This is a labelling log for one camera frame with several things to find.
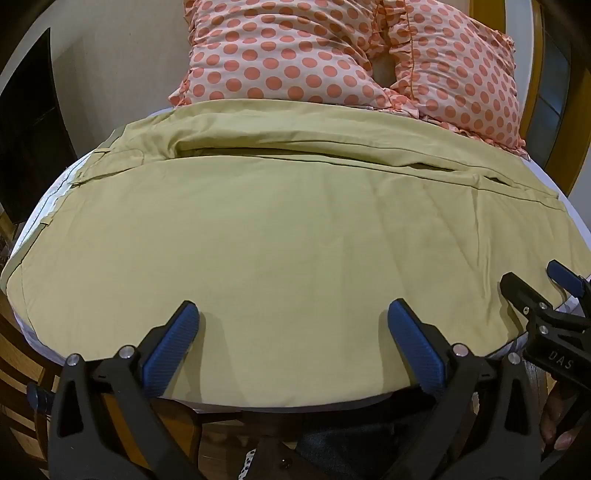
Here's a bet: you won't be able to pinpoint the khaki pants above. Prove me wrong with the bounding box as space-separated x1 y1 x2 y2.
0 100 588 412

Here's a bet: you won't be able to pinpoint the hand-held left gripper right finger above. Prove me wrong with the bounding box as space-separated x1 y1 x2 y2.
387 285 544 480

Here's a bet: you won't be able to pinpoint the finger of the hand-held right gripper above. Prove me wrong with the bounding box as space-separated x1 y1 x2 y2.
501 272 556 334
546 260 591 303

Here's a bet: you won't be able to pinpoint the pink polka dot pillow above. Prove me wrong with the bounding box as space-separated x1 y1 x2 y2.
167 0 403 113
373 0 528 161

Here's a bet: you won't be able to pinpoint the person's right hand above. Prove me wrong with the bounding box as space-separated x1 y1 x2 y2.
539 382 578 446

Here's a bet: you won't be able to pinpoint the white bed sheet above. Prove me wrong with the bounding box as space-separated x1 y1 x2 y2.
0 107 591 415

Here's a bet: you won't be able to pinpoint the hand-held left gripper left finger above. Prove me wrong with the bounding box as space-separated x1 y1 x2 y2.
48 287 205 480

